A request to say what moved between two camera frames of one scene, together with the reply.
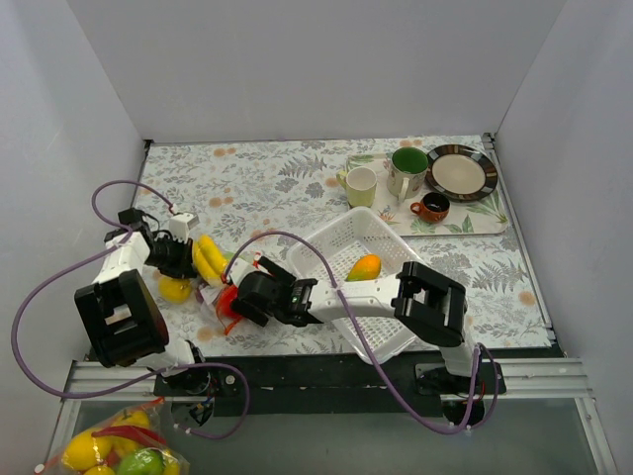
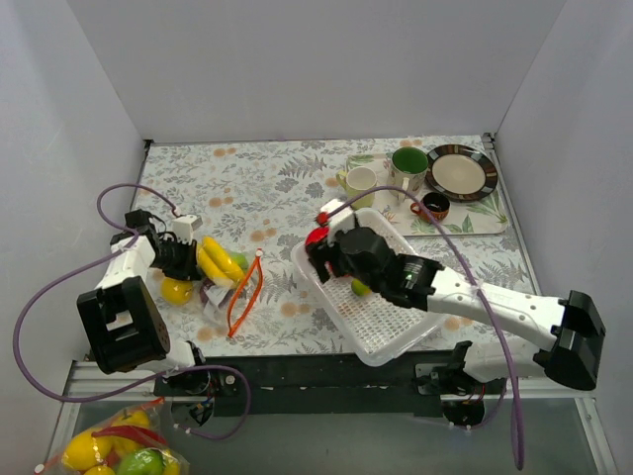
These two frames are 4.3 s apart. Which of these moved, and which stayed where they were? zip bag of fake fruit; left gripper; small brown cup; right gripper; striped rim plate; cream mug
Moved: right gripper; zip bag of fake fruit
Stayed: left gripper; small brown cup; striped rim plate; cream mug
